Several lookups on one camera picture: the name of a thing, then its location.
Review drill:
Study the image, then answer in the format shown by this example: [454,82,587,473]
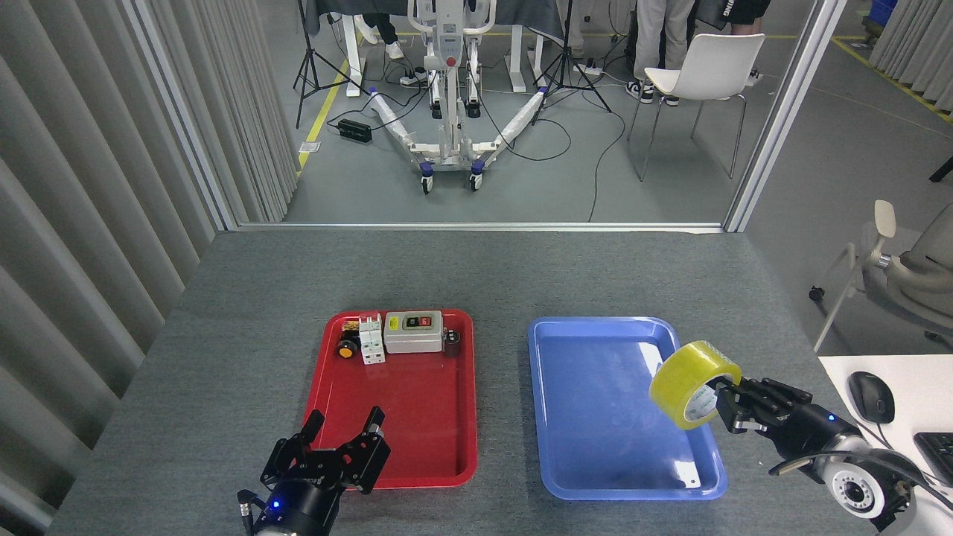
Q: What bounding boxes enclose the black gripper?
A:
[716,378,864,461]
[257,406,391,536]

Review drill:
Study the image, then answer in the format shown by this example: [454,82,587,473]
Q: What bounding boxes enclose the yellow tape roll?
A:
[649,340,743,431]

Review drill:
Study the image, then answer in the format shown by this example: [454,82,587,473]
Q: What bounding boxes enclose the black computer mouse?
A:
[847,371,895,425]

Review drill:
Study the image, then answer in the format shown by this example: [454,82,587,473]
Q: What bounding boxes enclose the red plastic tray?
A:
[302,309,477,490]

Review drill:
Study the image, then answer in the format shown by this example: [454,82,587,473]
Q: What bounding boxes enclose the white circuit breaker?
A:
[359,314,386,366]

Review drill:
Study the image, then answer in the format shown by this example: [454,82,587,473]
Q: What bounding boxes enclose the white desk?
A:
[819,355,953,536]

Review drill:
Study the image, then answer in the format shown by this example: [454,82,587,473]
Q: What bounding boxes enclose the blue plastic tray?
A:
[528,316,728,501]

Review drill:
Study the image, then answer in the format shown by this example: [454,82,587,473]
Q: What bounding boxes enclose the black keyboard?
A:
[913,432,953,485]

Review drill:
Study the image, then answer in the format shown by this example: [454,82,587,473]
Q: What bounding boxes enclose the grey office chair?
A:
[809,200,953,354]

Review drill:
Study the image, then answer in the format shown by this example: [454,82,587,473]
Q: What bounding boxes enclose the white chair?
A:
[627,33,766,183]

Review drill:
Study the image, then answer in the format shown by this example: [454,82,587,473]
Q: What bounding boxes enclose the white wheeled stand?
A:
[369,0,548,194]

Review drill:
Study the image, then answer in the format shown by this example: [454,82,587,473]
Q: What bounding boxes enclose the person in light trousers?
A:
[625,0,697,106]

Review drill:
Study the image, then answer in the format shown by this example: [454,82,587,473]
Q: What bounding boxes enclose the person in black shorts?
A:
[726,0,773,36]

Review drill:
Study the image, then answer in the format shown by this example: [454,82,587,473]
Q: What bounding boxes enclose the black tripod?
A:
[532,0,613,125]
[293,0,371,129]

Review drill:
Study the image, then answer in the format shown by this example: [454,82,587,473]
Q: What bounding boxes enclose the person with white shoes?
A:
[354,11,407,62]

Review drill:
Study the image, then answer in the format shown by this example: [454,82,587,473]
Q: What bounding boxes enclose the grey push button switch box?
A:
[383,310,444,354]

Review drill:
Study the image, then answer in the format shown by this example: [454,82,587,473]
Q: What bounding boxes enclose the silver frame rail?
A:
[237,221,727,233]

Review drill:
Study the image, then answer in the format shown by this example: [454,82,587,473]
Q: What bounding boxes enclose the black floor cable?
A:
[587,97,628,223]

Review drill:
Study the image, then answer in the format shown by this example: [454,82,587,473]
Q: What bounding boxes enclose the silver frame post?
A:
[123,0,239,232]
[724,0,850,233]

